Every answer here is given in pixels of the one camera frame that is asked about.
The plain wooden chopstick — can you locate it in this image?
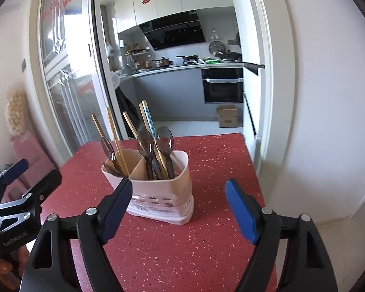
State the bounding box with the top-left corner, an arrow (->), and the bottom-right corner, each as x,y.
91,113 -> 122,173
139,102 -> 169,179
122,111 -> 138,139

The yellow patterned chopstick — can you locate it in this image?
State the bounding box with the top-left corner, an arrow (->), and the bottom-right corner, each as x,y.
106,107 -> 130,176

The dark translucent plastic spoon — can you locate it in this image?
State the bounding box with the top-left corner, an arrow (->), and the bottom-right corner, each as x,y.
137,128 -> 154,181

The blue patterned chopstick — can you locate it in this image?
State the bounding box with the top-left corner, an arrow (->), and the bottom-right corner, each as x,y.
142,100 -> 156,138

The person's left hand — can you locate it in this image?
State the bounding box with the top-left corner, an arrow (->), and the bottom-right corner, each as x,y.
0,246 -> 29,291

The pink plastic stool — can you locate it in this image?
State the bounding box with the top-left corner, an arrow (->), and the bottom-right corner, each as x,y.
2,131 -> 55,203

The bag of white balls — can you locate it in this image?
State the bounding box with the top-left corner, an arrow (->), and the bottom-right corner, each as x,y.
4,89 -> 27,137

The glass sliding door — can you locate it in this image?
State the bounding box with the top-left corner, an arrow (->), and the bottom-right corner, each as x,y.
29,0 -> 121,165

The black hanging garment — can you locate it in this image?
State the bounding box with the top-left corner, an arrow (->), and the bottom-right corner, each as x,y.
115,87 -> 140,130

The cardboard box on floor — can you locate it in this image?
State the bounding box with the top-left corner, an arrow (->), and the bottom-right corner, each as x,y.
217,106 -> 238,128

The black built-in oven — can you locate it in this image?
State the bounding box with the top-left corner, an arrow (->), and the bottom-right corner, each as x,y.
201,68 -> 243,103

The black range hood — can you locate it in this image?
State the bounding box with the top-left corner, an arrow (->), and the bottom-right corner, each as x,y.
139,11 -> 206,51

